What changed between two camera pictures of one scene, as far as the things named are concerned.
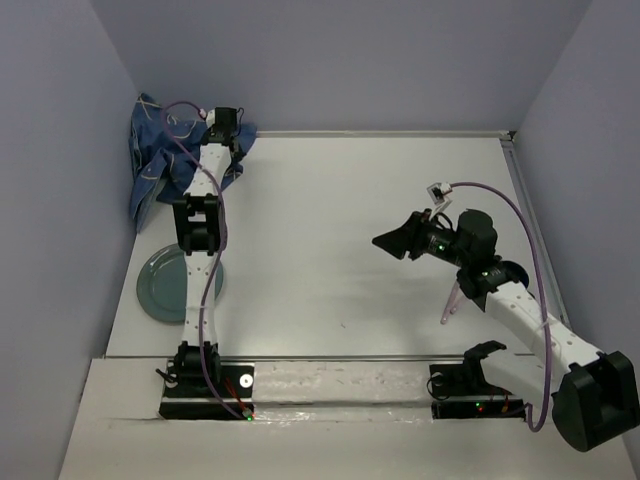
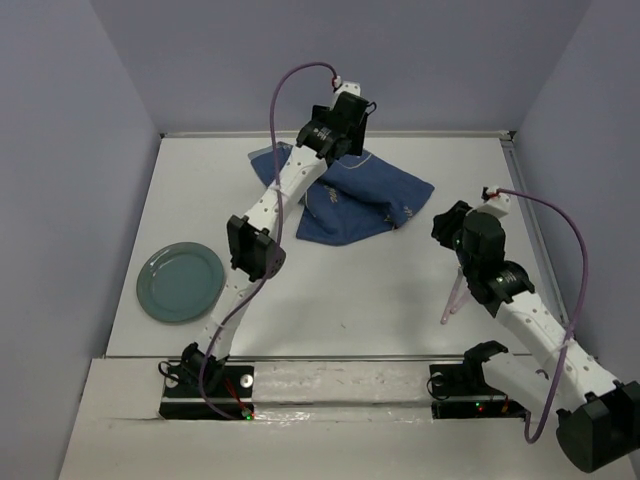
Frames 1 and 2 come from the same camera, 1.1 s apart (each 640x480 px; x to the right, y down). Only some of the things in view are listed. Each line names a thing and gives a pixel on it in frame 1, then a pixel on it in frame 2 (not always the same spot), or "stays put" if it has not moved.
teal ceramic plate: [162, 284] stays put
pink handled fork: [447, 308] stays put
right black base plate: [463, 391] stays put
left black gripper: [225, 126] to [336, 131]
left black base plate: [188, 394] stays put
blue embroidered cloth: [162, 148] to [357, 196]
